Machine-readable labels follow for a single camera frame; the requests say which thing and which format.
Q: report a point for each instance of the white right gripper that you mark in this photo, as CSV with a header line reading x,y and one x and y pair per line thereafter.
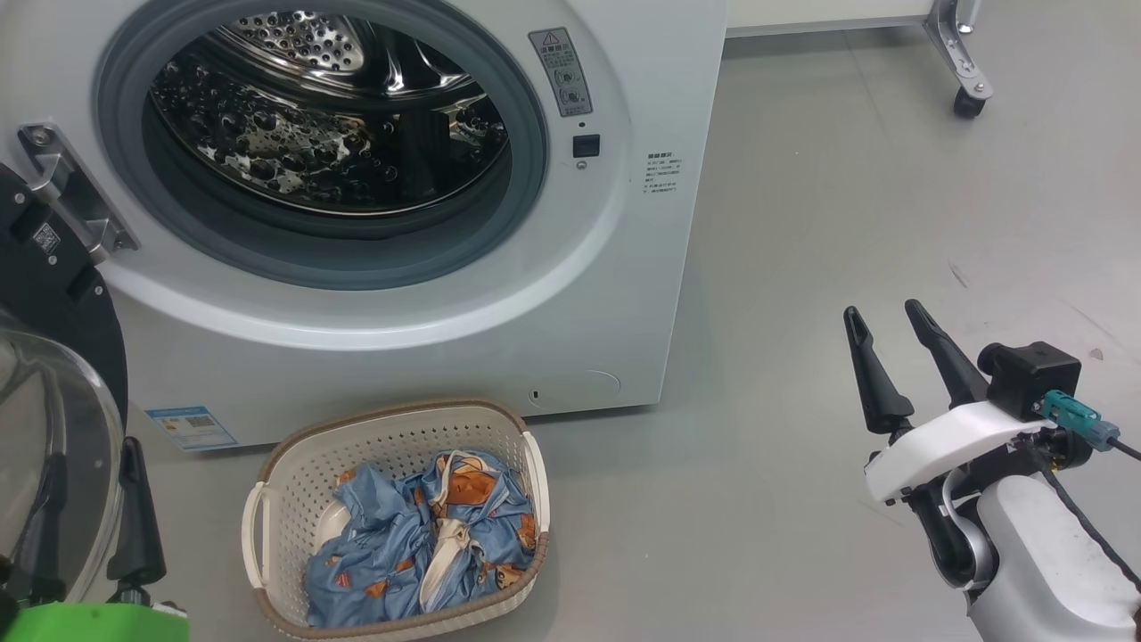
x,y
945,446

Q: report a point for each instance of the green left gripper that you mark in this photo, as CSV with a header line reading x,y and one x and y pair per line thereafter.
x,y
98,626

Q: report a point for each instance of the round black glass washer door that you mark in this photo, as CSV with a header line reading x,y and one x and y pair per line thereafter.
x,y
53,294

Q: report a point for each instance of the blue garment with cream lining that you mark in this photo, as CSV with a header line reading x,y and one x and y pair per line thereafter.
x,y
499,535

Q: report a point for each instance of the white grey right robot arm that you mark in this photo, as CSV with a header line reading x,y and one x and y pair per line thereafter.
x,y
1043,562

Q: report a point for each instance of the cream perforated laundry basket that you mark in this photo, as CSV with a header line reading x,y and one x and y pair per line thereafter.
x,y
392,437

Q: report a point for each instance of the metal door hinge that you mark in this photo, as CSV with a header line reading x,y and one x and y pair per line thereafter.
x,y
67,192

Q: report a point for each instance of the white front-load washing machine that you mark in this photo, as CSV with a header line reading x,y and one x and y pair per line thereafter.
x,y
579,294

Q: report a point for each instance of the grey rubber door gasket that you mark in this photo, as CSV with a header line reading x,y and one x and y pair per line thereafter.
x,y
357,267

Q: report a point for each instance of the black square door latch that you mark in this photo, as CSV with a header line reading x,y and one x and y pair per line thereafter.
x,y
586,145

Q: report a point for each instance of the blue energy label sticker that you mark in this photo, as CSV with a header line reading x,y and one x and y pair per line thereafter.
x,y
192,428

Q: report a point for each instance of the white QR code sticker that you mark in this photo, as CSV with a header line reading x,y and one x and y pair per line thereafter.
x,y
46,238

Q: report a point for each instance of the metal stand leg with caster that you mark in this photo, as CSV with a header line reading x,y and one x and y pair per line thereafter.
x,y
958,53

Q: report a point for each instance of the round drain filter cover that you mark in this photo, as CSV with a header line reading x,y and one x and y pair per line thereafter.
x,y
575,390

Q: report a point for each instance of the steel perforated washer drum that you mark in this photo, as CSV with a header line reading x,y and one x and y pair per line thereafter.
x,y
312,152

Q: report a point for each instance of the grey warning sticker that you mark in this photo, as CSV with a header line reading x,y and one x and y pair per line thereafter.
x,y
560,71

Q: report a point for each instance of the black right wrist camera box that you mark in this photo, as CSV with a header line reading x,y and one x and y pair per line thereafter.
x,y
1030,379

